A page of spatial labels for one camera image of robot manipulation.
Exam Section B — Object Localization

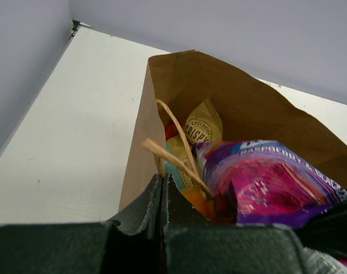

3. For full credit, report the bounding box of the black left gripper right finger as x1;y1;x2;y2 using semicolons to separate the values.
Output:
162;175;311;273

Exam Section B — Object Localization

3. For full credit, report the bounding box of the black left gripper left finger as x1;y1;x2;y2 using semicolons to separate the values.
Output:
0;175;162;273

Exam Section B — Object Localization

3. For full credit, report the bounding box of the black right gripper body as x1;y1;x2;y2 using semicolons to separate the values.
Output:
294;201;347;260

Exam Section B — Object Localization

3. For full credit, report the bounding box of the orange yellow snack bag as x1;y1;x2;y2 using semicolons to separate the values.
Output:
180;188;215;221

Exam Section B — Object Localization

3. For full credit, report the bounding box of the purple candy packet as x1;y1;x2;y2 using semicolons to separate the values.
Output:
193;140;347;228

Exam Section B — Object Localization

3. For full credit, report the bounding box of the cassava chips bag cream red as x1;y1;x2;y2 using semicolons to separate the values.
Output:
165;123;179;140

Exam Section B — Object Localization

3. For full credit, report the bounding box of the brown potato chips bag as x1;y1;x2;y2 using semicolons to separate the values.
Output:
164;98;223;191

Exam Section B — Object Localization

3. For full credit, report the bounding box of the brown paper bag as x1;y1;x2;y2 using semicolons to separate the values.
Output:
119;51;347;209

